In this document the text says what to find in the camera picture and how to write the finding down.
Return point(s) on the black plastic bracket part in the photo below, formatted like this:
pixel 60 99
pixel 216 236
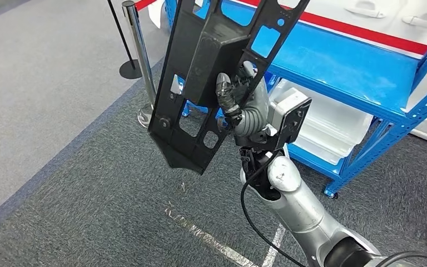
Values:
pixel 184 55

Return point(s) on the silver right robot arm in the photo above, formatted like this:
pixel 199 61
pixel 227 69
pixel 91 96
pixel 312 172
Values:
pixel 298 206

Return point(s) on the blue metal shelf rack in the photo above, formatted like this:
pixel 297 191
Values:
pixel 346 62

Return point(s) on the white floor tape line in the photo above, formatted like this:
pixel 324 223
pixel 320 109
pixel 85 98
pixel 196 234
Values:
pixel 213 243

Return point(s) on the white plastic bin stack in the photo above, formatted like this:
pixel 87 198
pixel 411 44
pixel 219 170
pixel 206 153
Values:
pixel 331 121

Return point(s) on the red stanchion belt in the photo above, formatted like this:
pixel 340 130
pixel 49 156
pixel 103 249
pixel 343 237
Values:
pixel 145 3

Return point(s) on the white car with red stripe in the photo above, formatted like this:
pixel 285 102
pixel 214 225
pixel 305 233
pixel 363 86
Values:
pixel 327 11

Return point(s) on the black stanchion post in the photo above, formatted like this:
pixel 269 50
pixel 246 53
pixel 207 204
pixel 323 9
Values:
pixel 130 70

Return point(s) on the chrome stanchion post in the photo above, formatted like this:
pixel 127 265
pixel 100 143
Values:
pixel 139 55

